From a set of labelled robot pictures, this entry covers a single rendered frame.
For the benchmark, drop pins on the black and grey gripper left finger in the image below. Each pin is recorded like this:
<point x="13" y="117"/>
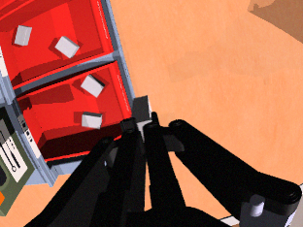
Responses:
<point x="85" y="197"/>

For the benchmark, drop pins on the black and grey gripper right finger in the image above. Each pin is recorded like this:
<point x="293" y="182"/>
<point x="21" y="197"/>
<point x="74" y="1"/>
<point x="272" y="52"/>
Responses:
<point x="254" y="198"/>

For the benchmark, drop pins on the grey metal shelf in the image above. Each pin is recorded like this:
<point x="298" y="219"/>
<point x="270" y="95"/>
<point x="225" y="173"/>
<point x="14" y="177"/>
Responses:
<point x="49" y="172"/>

